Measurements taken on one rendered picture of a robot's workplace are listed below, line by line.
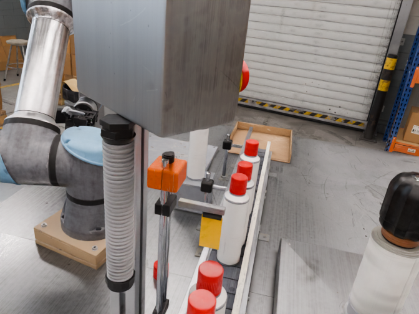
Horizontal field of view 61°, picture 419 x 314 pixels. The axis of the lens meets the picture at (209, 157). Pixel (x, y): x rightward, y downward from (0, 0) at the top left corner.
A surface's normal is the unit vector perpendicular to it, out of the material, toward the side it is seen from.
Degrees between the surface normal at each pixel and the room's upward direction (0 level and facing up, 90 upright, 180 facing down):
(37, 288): 0
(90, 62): 90
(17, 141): 49
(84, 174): 93
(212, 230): 90
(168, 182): 90
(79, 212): 75
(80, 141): 9
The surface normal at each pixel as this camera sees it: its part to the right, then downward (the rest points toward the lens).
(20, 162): 0.10, 0.17
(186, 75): 0.67, 0.36
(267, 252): 0.09, -0.91
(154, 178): -0.22, 0.39
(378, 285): -0.66, 0.21
